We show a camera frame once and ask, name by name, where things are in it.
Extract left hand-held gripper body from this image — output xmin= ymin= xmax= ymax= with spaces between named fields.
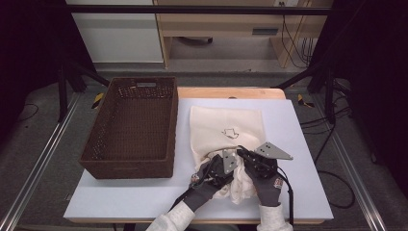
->
xmin=204 ymin=148 xmax=239 ymax=190

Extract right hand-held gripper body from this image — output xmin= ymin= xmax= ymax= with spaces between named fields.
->
xmin=245 ymin=141 xmax=294 ymax=181

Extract white cloth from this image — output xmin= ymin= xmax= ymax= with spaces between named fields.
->
xmin=224 ymin=167 xmax=258 ymax=205

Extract cream drawstring bag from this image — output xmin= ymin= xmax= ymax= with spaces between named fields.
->
xmin=189 ymin=105 xmax=268 ymax=205

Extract brown woven basket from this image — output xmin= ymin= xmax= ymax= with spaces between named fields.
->
xmin=78 ymin=76 xmax=179 ymax=180

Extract person's right hand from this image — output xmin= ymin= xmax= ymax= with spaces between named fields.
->
xmin=252 ymin=166 xmax=286 ymax=208

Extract person's left hand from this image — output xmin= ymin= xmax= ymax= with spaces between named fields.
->
xmin=183 ymin=161 xmax=226 ymax=213

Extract yellow black tape piece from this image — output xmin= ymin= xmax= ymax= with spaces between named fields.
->
xmin=91 ymin=92 xmax=106 ymax=110
xmin=296 ymin=93 xmax=316 ymax=109

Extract black metal stand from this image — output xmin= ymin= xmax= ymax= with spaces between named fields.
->
xmin=274 ymin=63 xmax=339 ymax=125
xmin=57 ymin=60 xmax=111 ymax=123

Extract light wooden desk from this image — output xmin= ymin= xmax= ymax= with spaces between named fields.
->
xmin=153 ymin=0 xmax=335 ymax=69

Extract dark curtain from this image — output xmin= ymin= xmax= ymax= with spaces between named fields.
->
xmin=308 ymin=0 xmax=408 ymax=195
xmin=0 ymin=0 xmax=98 ymax=147

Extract white cabinet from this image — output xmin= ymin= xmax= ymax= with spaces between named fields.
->
xmin=64 ymin=0 xmax=165 ymax=64

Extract right hand-held gripper black cable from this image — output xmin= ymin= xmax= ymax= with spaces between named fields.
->
xmin=276 ymin=166 xmax=295 ymax=226

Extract hand-held gripper black cable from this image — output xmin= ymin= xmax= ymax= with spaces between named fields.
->
xmin=168 ymin=160 xmax=222 ymax=212
xmin=276 ymin=166 xmax=295 ymax=226

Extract black floor cable bundle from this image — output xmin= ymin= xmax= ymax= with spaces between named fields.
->
xmin=300 ymin=95 xmax=352 ymax=136

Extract left hand-held gripper black cable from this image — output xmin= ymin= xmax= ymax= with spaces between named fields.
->
xmin=168 ymin=160 xmax=222 ymax=212

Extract aluminium floor rail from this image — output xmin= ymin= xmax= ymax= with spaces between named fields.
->
xmin=312 ymin=93 xmax=388 ymax=231
xmin=0 ymin=92 xmax=82 ymax=231

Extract black looped floor cable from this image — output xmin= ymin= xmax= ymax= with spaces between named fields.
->
xmin=315 ymin=123 xmax=357 ymax=210

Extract black hanging cables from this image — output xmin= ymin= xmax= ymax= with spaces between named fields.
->
xmin=280 ymin=1 xmax=316 ymax=69

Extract black horizontal frame bar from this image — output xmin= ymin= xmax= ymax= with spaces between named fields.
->
xmin=65 ymin=4 xmax=333 ymax=15

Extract thin black floor cable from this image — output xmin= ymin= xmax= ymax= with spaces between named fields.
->
xmin=16 ymin=102 xmax=39 ymax=122

